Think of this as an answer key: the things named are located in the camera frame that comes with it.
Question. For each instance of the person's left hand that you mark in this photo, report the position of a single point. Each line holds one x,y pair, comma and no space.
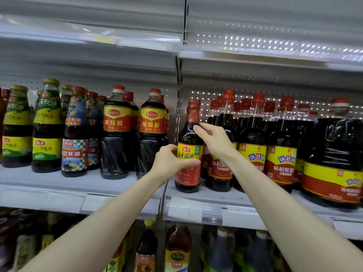
167,162

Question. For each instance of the person's right hand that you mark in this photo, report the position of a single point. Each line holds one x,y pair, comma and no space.
218,141

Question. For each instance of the brown-cap small soy bottle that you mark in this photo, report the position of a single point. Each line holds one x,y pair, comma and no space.
189,178

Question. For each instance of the rice vinegar jug green label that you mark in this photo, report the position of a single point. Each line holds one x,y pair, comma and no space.
258,256

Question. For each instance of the green-label oyster sauce bottle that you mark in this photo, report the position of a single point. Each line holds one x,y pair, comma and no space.
46,138

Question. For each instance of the white metal store shelving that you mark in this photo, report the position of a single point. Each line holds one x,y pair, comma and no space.
45,181

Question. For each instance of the orange oyster sauce squeeze bottle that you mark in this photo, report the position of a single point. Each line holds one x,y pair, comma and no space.
2,116

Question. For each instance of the person's right forearm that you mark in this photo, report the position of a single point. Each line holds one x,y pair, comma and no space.
300,218

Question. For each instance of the person's left forearm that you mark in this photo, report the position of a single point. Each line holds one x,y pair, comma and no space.
85,235

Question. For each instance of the row of dark red-capped bottles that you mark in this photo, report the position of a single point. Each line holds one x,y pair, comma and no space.
300,144

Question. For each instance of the red label dark sauce bottle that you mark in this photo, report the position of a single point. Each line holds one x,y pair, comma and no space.
131,110

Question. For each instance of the large amber cooking wine jug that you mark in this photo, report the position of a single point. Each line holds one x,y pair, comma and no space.
177,252

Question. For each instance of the dark bottle orange label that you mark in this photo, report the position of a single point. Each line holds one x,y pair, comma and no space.
146,252

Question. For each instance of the yellow-capped green label bottle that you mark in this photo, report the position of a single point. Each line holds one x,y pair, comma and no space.
17,138
65,99

